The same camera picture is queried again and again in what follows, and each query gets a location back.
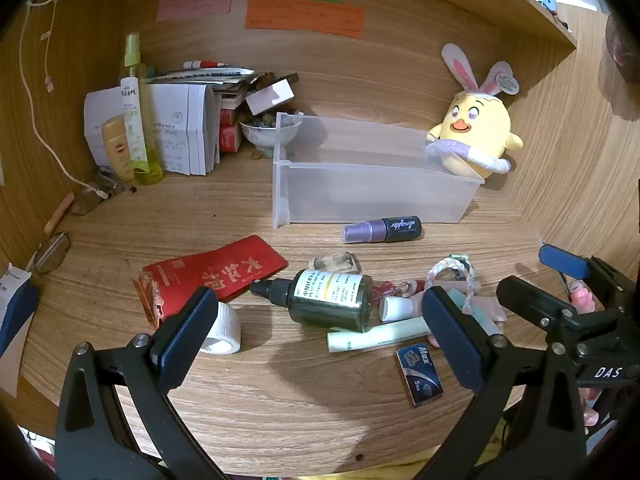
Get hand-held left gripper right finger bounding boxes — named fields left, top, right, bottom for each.
left=421, top=285, right=589, bottom=480

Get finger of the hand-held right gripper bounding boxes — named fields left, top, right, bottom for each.
left=538, top=243, right=632, bottom=307
left=496, top=275, right=585, bottom=342

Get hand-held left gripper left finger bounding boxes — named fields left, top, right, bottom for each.
left=55, top=286, right=226, bottom=480

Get pink tube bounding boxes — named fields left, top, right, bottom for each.
left=450, top=280, right=508, bottom=323

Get mint tube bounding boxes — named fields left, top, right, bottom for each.
left=446, top=287, right=501, bottom=338

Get white tape roll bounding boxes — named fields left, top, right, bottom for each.
left=200, top=301, right=242, bottom=356

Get small white bottle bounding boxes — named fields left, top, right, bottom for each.
left=378, top=295, right=426, bottom=323

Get white green tube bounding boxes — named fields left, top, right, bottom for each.
left=327, top=317, right=432, bottom=354

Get red packet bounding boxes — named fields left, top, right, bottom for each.
left=132, top=235, right=290, bottom=331

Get dark green dropper bottle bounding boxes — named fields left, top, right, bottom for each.
left=249, top=268, right=374, bottom=333

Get clear plastic bin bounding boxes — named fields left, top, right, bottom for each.
left=271, top=112, right=486, bottom=229

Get person's right hand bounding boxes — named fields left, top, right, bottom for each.
left=570, top=282, right=608, bottom=436

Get blue staples box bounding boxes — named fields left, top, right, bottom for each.
left=395, top=342, right=445, bottom=408

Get crumpled clear wrapper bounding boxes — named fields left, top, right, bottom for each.
left=307, top=251, right=362, bottom=276

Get yellow chick plush toy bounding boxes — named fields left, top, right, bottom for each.
left=425, top=43, right=524, bottom=178

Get eyeglasses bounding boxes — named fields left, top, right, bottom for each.
left=30, top=187, right=108, bottom=276

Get blue white box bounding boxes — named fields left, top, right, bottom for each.
left=0, top=262, right=41, bottom=396

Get dark metal clip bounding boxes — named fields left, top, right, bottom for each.
left=95, top=167, right=138, bottom=196

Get wooden stick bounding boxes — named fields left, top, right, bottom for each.
left=44, top=192, right=76, bottom=235

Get gold sunscreen bottle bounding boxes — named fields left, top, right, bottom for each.
left=101, top=115, right=136, bottom=182

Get red boxes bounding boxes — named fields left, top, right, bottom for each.
left=218, top=95, right=247, bottom=153

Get folded white papers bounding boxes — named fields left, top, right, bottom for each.
left=83, top=84, right=221, bottom=177

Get ceramic bowl of stones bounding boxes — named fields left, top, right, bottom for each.
left=238, top=110, right=304, bottom=152

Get white squeeze tube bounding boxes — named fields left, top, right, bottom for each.
left=119, top=76, right=150, bottom=171

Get white cardboard box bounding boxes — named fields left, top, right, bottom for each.
left=245, top=74, right=300, bottom=116

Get wooden shelf board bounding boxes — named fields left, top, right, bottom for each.
left=450, top=0, right=578, bottom=48

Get stack of booklets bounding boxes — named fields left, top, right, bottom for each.
left=147, top=66, right=256, bottom=87

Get yellow-green spray bottle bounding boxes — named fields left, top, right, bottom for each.
left=122, top=32, right=165, bottom=187

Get orange paper note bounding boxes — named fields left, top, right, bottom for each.
left=244, top=0, right=365, bottom=39

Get braided pastel cord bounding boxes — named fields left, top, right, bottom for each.
left=425, top=255, right=476, bottom=313

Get white cable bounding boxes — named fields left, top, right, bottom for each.
left=17, top=0, right=108, bottom=198

